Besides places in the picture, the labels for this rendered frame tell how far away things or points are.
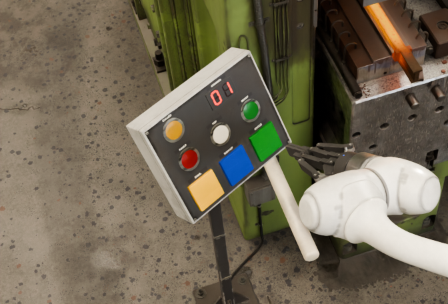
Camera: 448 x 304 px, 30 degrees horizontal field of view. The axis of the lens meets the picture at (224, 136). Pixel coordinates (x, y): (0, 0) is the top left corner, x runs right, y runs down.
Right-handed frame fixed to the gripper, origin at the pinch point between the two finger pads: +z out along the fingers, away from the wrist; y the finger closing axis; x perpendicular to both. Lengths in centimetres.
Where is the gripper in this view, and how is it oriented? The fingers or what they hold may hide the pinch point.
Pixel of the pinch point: (299, 152)
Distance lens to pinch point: 197.4
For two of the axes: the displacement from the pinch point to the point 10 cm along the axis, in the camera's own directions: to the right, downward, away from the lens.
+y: 7.3, -5.8, 3.6
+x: -4.0, -7.9, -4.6
